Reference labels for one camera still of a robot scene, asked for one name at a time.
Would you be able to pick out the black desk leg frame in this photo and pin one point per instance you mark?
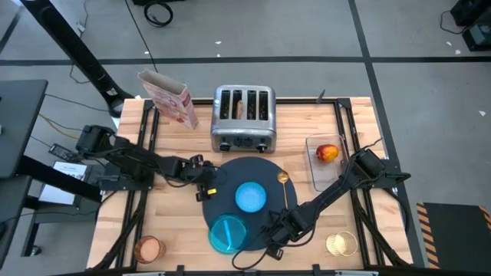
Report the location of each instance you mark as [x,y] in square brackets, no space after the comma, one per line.
[57,178]

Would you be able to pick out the clear glass with gold rim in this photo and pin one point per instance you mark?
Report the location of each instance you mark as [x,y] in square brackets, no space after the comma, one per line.
[341,244]

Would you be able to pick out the red yellow fruit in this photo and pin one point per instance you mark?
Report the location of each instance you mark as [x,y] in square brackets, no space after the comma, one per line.
[327,152]

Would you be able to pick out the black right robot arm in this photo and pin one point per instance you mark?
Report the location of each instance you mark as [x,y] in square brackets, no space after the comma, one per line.
[330,191]

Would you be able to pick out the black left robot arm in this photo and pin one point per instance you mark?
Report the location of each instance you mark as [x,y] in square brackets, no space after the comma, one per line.
[134,159]

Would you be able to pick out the gold spoon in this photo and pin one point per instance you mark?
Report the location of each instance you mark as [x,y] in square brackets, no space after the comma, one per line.
[283,177]

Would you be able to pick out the black mat with hazard stripes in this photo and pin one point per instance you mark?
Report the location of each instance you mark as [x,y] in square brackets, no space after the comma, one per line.
[452,234]

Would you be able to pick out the black frame clamp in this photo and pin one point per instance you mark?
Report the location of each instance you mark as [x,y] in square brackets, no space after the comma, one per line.
[321,95]

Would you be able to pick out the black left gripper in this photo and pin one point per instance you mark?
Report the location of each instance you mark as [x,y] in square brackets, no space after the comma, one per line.
[199,170]

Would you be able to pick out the copper orange faceted cup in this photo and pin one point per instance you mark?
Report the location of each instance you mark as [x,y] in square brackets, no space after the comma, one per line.
[149,250]

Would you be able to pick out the brown toast slice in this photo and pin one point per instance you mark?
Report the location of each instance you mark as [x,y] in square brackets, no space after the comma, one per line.
[239,109]

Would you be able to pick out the pink strawberry yogurt cereal box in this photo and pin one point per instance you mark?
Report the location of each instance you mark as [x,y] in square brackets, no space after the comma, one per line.
[172,99]

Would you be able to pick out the teal transparent plate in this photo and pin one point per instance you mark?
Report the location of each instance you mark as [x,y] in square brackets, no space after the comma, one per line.
[226,235]

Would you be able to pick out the dark blue round placemat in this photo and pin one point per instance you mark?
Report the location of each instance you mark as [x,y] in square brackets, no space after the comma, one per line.
[230,176]

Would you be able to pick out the black desk top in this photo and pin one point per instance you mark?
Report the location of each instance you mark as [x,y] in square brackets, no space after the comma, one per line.
[19,122]

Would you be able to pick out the black power adapter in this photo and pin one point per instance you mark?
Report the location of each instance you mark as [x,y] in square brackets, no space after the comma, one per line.
[61,152]

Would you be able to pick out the black slanted stand leg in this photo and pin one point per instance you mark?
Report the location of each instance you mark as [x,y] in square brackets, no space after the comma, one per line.
[76,50]

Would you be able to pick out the black equipment case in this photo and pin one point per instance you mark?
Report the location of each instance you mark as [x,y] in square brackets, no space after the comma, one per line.
[473,23]

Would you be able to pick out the clear plastic container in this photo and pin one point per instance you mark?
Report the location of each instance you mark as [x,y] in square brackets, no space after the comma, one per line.
[326,176]

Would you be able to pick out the orange patterned bowl blue inside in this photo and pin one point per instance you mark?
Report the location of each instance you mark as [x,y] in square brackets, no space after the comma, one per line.
[250,197]

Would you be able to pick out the white paper sheet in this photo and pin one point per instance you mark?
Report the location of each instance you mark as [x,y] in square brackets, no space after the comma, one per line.
[57,191]

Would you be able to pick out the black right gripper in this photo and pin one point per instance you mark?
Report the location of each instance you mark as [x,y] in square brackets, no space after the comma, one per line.
[285,228]

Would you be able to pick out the black metal table frame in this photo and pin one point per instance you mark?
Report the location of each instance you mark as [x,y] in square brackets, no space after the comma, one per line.
[126,230]

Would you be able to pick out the silver four-slot toaster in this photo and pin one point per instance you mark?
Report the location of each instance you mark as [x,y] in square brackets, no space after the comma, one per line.
[243,130]

